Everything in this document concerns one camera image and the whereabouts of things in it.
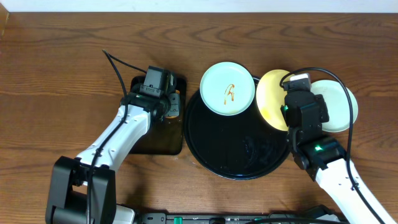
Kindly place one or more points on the black rectangular water tray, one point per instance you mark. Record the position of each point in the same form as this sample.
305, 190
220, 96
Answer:
165, 137

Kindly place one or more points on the black round tray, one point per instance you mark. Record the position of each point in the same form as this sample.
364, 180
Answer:
239, 147

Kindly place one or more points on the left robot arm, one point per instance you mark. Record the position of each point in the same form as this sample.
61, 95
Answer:
83, 189

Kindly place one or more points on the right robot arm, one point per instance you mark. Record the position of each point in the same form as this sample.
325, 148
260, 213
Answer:
326, 161

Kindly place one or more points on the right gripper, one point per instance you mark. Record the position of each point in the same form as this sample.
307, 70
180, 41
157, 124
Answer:
324, 115

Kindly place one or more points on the orange green scrub sponge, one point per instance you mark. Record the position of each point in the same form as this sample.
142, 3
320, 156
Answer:
174, 110

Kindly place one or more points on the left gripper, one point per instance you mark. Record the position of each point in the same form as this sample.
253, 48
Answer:
168, 101

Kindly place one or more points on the yellow plate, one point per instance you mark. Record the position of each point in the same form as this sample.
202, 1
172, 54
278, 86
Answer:
270, 97

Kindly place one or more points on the light blue plate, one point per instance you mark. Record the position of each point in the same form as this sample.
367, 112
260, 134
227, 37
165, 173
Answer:
336, 103
227, 88

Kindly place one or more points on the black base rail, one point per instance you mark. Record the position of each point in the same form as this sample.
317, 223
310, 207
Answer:
153, 218

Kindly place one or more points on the light blue plate top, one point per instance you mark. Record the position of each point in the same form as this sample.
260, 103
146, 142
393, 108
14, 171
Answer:
227, 88

